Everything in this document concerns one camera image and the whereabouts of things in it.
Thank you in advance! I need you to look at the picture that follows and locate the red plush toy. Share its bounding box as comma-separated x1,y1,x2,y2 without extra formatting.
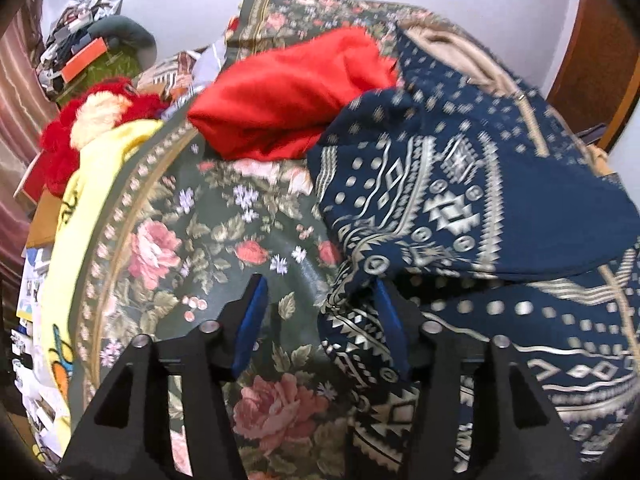
40,76,171,196

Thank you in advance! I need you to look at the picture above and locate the brown cardboard box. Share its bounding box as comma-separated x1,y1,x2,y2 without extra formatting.
30,187,63,246

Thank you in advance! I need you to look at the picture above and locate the brown wooden door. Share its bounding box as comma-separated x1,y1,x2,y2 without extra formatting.
545,0,640,153

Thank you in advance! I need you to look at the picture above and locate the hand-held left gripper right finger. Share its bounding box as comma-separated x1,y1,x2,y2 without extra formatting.
375,279,586,480

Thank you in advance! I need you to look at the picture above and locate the red cloth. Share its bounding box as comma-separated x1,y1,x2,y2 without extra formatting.
187,27,401,161

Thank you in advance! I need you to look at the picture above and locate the striped brown curtain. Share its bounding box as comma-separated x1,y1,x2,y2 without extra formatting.
0,0,63,271

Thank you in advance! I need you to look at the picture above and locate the green floral bedspread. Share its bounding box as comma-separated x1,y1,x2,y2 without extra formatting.
70,0,451,480

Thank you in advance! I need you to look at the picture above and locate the grey neck pillow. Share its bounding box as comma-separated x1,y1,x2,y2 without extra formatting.
97,15,158,63

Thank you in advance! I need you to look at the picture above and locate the navy patterned garment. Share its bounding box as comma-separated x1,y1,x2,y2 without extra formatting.
306,25,640,480

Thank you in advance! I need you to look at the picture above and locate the striped folded cloth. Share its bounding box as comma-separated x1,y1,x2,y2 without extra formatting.
137,42,236,106

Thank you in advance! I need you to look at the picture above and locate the orange box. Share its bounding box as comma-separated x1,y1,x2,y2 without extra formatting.
62,37,108,83

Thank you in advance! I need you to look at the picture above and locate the yellow blanket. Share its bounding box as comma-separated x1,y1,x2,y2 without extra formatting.
37,120,166,461

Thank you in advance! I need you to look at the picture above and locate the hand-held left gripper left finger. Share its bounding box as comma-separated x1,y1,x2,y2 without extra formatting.
59,273,271,480

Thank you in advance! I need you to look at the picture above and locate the green bag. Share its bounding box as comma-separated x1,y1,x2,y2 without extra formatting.
57,50,138,106

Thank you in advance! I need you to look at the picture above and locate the pile of mixed clutter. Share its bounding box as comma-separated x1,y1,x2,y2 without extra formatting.
37,0,126,101

